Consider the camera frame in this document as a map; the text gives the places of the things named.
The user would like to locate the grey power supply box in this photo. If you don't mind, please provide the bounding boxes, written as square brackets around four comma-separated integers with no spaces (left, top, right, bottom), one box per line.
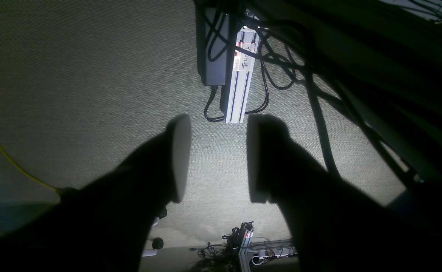
[193,0,235,86]

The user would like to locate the aluminium extrusion post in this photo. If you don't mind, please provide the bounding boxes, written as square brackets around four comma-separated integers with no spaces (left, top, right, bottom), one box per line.
[224,26,260,124]

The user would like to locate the aluminium frame with cables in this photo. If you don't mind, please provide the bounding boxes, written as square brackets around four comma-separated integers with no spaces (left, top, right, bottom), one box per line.
[189,221,298,272]

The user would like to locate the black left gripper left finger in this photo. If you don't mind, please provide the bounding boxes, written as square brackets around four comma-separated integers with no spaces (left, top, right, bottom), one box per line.
[0,114,192,272]

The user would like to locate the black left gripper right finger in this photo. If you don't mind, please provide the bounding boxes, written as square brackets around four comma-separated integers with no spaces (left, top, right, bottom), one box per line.
[246,115,442,272]

